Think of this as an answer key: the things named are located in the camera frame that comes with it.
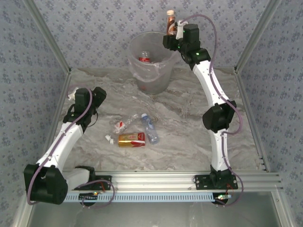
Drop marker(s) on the crushed capless clear bottle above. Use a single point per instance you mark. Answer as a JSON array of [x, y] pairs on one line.
[[122, 125]]

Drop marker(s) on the blue water bottle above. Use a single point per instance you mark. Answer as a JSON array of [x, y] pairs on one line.
[[150, 130]]

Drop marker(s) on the right small circuit board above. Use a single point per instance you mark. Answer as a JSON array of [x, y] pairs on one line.
[[221, 196]]

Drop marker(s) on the aluminium upright post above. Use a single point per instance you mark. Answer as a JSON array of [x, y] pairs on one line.
[[47, 35], [258, 33]]

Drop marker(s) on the left small circuit board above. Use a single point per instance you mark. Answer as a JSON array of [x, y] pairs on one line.
[[88, 196]]

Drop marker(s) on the clear plastic bin liner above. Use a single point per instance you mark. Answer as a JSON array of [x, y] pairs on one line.
[[145, 71]]

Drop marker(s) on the aluminium cross rail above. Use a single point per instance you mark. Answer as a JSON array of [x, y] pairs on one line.
[[154, 180]]

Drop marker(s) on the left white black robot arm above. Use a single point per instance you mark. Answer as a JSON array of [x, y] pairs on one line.
[[64, 144]]

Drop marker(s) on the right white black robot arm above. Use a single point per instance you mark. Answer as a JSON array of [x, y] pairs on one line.
[[208, 82]]

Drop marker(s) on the small circuit board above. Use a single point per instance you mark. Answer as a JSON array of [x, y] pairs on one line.
[[88, 196], [221, 196]]

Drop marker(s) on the right aluminium upright post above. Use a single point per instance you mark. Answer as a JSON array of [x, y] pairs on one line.
[[258, 33]]

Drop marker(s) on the left aluminium side rail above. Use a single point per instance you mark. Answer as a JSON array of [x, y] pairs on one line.
[[53, 132]]

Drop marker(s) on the left aluminium upright post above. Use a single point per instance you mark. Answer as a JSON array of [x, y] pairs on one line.
[[47, 35]]

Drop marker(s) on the translucent grey plastic bin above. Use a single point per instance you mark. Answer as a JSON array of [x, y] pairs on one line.
[[154, 82]]

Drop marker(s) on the red label clear bottle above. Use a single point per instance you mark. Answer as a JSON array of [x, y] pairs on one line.
[[144, 58]]

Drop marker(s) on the brown coffee drink bottle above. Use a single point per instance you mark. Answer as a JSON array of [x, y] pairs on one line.
[[170, 23]]

